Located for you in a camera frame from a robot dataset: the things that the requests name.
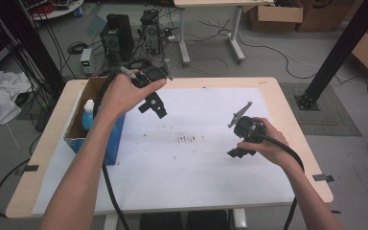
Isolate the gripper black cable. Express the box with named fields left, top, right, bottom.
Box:
left=262, top=133, right=306, bottom=230
left=93, top=58, right=149, bottom=230

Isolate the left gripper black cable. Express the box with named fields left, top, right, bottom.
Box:
left=93, top=58, right=149, bottom=230

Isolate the person's left hand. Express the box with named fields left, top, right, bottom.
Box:
left=99, top=71, right=168, bottom=121

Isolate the black tape strip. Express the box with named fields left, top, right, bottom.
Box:
left=14, top=164, right=40, bottom=176

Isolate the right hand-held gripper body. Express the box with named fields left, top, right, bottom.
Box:
left=227, top=101, right=266, bottom=144

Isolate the white paper table mat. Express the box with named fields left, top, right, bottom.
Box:
left=32, top=86, right=297, bottom=216

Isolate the person's right hand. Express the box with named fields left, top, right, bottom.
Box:
left=237, top=116, right=297, bottom=168

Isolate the round white table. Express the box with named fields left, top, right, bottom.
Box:
left=21, top=0, right=85, bottom=22

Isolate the blue bottle with white cap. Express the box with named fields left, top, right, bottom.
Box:
left=81, top=99, right=96, bottom=131

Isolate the black metal frame post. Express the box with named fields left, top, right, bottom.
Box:
left=0, top=0, right=67, bottom=94
left=294, top=0, right=368, bottom=111

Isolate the blue cardboard box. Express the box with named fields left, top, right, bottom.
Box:
left=63, top=76, right=127, bottom=167

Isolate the white-legged wooden desk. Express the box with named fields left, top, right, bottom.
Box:
left=173, top=0, right=274, bottom=65

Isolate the small white power supply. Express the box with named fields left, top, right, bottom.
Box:
left=80, top=47, right=94, bottom=77

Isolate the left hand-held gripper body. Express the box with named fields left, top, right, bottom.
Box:
left=120, top=60, right=174, bottom=89

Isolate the open-sided computer tower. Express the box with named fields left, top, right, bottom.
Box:
left=139, top=9, right=163, bottom=56

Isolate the white table leg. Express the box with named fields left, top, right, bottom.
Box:
left=229, top=208, right=248, bottom=230

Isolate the open brown cardboard box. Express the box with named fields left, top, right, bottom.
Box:
left=248, top=4, right=305, bottom=33

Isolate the white cloth pile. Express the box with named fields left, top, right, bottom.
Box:
left=0, top=70, right=33, bottom=128

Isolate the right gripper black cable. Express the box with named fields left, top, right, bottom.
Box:
left=262, top=133, right=306, bottom=230

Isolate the grey floor mat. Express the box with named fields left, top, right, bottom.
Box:
left=279, top=81, right=363, bottom=138

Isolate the coiled black cable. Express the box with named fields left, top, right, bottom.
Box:
left=67, top=41, right=89, bottom=55

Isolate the tall brown cardboard box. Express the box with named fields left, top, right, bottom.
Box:
left=296, top=0, right=357, bottom=33

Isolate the black computer tower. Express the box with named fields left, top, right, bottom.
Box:
left=100, top=13, right=135, bottom=62

